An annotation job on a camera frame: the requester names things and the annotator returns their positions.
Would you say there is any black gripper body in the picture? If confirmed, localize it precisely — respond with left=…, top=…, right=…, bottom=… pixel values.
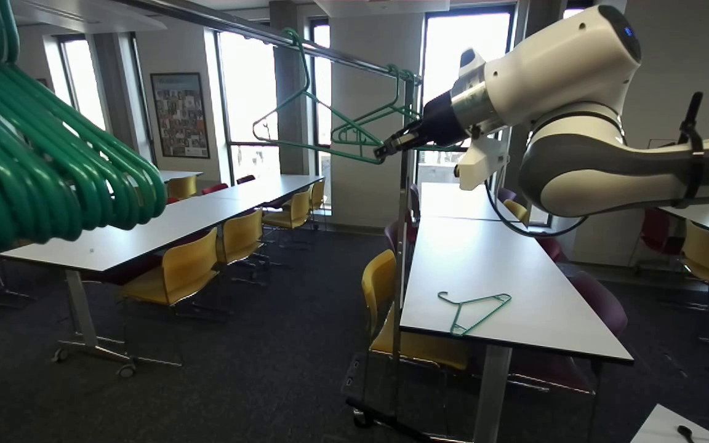
left=415, top=89, right=474, bottom=151

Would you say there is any looping wrist cable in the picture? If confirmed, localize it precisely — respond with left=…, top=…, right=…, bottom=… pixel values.
left=482, top=179, right=592, bottom=242

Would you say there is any large framed wall picture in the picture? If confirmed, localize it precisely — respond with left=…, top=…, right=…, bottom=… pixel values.
left=148, top=68, right=212, bottom=163

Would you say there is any maroon chair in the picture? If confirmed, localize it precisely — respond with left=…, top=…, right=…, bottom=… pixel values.
left=383, top=215, right=418, bottom=258
left=562, top=258, right=634, bottom=340

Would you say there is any black cable strap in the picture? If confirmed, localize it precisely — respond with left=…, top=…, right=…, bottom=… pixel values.
left=676, top=89, right=708, bottom=210

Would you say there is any white robot base platform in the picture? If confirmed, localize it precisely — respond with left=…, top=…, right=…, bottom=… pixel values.
left=629, top=402, right=709, bottom=443

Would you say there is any metal clothes rack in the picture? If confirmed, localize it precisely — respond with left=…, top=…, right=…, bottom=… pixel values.
left=116, top=0, right=455, bottom=437

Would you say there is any bunch of green hangers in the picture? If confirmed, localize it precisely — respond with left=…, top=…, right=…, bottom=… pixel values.
left=0, top=0, right=170, bottom=260

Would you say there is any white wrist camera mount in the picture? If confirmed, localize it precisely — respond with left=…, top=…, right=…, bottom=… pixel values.
left=452, top=133, right=513, bottom=192

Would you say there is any long white table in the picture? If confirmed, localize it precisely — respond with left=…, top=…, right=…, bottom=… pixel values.
left=156, top=167, right=207, bottom=186
left=0, top=169, right=325, bottom=378

